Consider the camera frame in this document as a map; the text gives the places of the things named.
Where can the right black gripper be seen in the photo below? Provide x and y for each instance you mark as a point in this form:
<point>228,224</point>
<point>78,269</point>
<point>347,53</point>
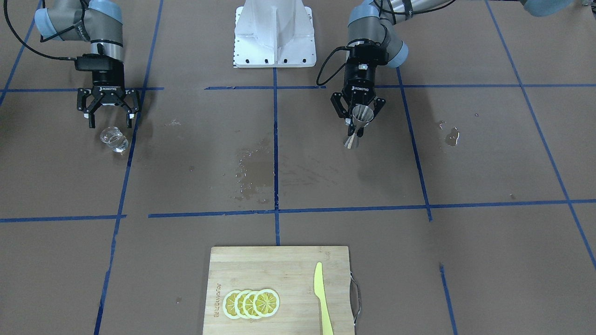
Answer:
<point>108,80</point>

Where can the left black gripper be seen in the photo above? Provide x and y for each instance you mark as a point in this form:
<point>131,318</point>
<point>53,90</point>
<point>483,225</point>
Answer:
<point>361,81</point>

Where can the steel double jigger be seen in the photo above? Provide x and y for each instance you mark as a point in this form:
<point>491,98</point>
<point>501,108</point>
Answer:
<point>362,115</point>

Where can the clear glass cup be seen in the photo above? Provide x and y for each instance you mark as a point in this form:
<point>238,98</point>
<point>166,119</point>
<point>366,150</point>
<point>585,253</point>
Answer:
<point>114,139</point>

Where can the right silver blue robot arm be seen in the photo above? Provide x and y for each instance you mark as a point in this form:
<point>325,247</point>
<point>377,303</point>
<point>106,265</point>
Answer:
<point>100,23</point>

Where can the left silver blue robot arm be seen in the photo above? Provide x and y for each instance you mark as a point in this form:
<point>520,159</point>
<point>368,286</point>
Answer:
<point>374,21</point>

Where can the bamboo cutting board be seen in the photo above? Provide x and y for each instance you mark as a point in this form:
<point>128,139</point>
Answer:
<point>290,272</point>

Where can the yellow plastic knife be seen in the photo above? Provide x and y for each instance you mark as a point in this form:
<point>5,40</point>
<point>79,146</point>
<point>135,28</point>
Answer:
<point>319,290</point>

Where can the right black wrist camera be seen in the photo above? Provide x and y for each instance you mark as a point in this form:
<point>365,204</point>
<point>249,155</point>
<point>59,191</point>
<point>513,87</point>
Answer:
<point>95,63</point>

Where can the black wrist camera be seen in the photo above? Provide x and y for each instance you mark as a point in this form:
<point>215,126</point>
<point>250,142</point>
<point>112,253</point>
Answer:
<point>95,63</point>
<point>369,53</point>

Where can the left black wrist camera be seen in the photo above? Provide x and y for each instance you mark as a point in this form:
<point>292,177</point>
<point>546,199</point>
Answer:
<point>369,53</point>

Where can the white camera stand pedestal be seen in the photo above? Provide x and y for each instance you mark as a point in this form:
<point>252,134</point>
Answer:
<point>274,33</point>

